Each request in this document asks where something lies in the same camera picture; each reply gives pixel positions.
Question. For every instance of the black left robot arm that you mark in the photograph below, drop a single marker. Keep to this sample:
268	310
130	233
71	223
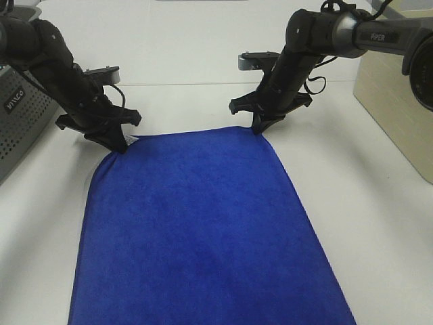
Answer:
39	48

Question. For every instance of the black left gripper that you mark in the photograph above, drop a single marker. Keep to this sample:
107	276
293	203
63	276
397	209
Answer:
89	111

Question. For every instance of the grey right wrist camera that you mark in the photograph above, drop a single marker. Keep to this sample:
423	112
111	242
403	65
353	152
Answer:
263	61

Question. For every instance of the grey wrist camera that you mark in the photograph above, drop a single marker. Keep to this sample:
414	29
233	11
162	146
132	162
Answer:
263	61
105	76

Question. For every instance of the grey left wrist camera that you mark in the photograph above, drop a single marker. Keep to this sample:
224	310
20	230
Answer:
105	76

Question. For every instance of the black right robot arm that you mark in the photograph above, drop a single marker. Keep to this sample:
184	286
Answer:
338	30

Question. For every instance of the beige storage box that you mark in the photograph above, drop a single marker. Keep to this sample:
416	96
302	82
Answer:
394	81

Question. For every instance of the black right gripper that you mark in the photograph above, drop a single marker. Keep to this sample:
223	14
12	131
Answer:
271	100

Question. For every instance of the blue microfibre towel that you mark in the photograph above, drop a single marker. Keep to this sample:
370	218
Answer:
200	228

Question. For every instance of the grey perforated plastic basket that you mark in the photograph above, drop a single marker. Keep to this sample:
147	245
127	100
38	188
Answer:
25	112

